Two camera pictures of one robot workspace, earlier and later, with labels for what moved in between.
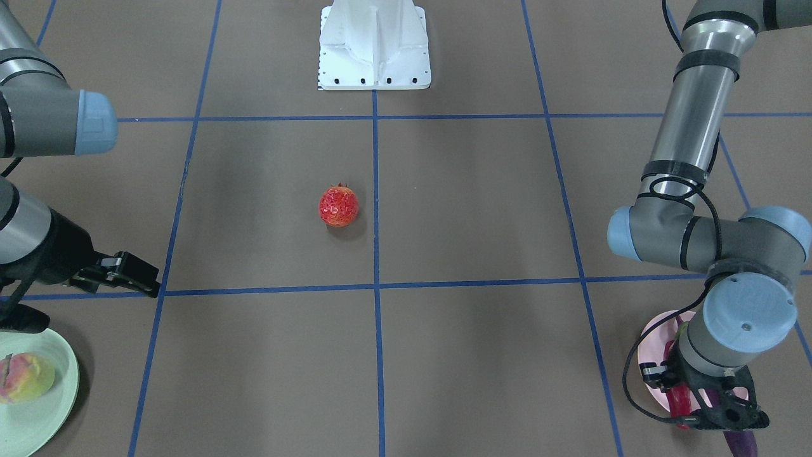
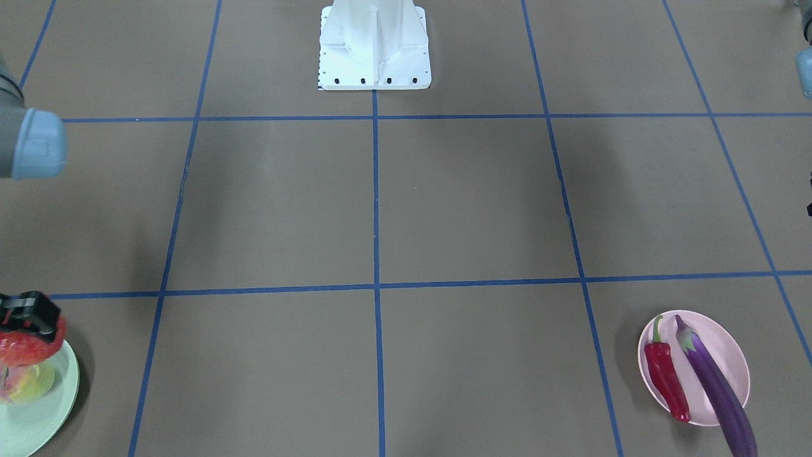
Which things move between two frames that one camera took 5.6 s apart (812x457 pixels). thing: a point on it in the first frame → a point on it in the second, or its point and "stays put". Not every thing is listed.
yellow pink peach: x=25 y=377 stays put
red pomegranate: x=339 y=205 → x=23 y=347
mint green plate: x=28 y=428 stays put
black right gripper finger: x=122 y=268 → x=29 y=311
